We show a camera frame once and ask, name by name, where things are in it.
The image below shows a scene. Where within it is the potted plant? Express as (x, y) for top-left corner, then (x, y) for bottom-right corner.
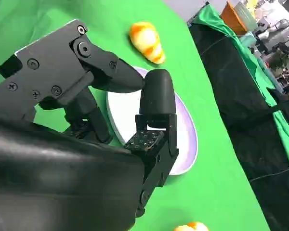
(269, 51), (289, 73)

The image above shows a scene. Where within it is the pale green container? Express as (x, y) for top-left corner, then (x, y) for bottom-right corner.
(233, 2), (258, 32)

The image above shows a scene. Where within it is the lilac plate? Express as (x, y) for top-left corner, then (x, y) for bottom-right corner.
(105, 66), (198, 176)

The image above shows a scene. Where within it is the orange box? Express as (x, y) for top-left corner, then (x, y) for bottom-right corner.
(220, 1), (249, 36)

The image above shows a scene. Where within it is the black cloth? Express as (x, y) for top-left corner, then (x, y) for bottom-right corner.
(189, 24), (289, 231)

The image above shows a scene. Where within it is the thin white cable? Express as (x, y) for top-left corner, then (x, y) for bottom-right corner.
(249, 166), (289, 181)

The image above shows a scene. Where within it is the orange and white bread roll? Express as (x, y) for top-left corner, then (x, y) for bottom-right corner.
(129, 22), (166, 64)
(174, 221), (209, 231)

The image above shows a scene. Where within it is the green draped cloth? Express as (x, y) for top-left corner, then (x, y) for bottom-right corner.
(191, 4), (289, 181)

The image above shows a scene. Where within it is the green tablecloth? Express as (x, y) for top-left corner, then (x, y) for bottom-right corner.
(0, 0), (272, 231)

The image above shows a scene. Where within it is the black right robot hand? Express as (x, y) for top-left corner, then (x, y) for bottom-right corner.
(0, 19), (180, 231)

